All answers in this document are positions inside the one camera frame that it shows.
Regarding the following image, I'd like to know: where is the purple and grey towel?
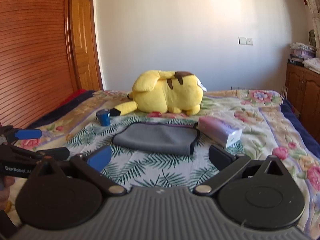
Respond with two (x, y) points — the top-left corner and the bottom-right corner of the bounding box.
(112, 122), (200, 156)

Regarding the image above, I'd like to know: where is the wooden room door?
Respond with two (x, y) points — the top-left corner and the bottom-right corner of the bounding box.
(70, 0), (103, 90)

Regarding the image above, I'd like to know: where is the left hand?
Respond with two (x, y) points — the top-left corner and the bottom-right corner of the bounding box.
(0, 176), (15, 210)

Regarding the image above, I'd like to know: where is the purple tissue pack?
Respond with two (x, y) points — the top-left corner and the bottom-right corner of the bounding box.
(198, 116), (243, 148)

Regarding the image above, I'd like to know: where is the palm leaf print cloth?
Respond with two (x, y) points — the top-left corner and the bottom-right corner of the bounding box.
(65, 114), (245, 193)

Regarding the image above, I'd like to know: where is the blue cylindrical cup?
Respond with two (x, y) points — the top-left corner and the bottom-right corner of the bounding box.
(96, 109), (111, 127)

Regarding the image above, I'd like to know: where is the floral bed quilt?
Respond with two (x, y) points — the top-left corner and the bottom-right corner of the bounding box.
(0, 88), (320, 240)

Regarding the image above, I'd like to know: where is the red blanket at headboard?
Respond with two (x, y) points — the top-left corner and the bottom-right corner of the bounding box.
(59, 89), (87, 107)

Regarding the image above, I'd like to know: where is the slatted wooden wardrobe door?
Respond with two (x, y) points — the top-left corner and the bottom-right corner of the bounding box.
(1, 0), (78, 127)

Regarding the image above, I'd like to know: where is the yellow Pikachu plush toy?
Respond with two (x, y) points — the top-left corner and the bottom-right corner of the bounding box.
(110, 70), (207, 116)

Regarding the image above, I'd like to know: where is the wooden side cabinet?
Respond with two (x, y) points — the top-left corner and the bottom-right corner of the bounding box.
(285, 63), (320, 141)

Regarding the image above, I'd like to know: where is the folded white floral cloth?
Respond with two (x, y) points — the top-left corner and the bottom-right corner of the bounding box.
(303, 57), (320, 74)

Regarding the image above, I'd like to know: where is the stack of folded linens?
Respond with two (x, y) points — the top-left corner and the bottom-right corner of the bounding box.
(288, 42), (316, 67)

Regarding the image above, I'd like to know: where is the patterned beige curtain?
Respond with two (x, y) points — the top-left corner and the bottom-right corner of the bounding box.
(306, 0), (319, 50)

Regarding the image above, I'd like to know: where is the white wall switch socket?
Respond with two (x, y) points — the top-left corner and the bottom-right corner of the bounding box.
(239, 37), (253, 46)

